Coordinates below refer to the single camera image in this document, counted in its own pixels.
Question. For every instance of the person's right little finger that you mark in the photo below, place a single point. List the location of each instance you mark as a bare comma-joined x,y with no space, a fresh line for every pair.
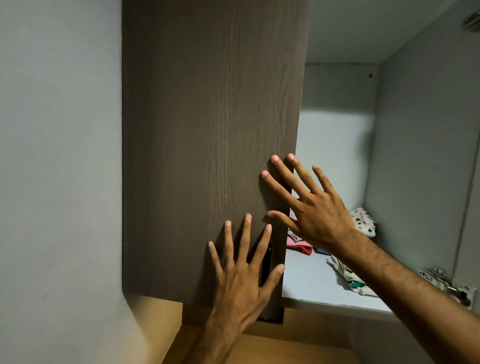
323,182

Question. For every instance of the person's left little finger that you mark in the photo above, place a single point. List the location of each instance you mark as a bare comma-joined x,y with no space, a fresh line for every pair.
216,260

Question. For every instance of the white clover print cloth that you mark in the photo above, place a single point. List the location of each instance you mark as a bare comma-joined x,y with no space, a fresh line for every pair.
364,222

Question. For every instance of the red folded cloth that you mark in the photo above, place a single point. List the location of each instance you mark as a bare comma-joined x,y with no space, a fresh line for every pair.
300,247

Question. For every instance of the person's left thumb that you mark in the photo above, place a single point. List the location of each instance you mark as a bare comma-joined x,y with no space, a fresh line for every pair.
273,279

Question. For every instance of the person's left hand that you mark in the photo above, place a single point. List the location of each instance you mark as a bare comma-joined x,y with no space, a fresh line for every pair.
236,292

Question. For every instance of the person's left forearm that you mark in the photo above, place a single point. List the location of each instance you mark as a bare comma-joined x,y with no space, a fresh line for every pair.
215,343

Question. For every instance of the blue folded cloth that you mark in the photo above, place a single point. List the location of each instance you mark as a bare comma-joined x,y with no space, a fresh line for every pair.
321,251

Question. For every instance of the person's right forearm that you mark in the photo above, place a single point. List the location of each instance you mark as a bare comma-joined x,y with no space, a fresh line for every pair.
405,292

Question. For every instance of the dark brown wooden cupboard door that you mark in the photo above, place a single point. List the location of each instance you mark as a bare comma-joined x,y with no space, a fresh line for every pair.
210,131

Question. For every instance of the white patterned folded garment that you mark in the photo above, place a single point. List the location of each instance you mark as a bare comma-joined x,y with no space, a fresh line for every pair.
348,279

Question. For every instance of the light wooden cabinet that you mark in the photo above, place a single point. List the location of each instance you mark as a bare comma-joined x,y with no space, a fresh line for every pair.
165,322

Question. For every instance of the person's left middle finger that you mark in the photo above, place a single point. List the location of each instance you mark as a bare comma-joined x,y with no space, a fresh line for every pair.
244,240

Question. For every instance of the person's right thumb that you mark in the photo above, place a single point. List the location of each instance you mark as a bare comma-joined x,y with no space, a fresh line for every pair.
283,219

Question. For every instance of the person's right hand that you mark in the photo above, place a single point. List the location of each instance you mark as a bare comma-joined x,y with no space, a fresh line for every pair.
318,221

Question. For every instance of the white cupboard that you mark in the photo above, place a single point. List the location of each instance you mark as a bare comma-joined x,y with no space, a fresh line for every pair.
420,150

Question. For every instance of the person's right middle finger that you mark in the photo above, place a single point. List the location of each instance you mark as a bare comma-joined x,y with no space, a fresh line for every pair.
287,174

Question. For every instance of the silver metal door hinge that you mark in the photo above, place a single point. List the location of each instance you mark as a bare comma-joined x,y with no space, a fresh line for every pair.
450,287

